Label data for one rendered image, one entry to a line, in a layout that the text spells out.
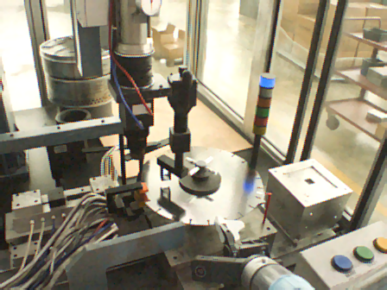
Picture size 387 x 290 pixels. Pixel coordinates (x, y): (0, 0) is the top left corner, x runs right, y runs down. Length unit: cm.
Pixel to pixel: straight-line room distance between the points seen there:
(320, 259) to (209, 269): 29
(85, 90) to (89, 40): 61
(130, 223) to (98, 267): 20
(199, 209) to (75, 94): 76
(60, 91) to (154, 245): 85
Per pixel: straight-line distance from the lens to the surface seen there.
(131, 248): 73
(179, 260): 87
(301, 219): 103
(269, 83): 105
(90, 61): 82
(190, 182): 90
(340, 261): 87
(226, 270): 70
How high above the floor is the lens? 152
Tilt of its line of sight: 32 degrees down
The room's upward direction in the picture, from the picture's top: 4 degrees clockwise
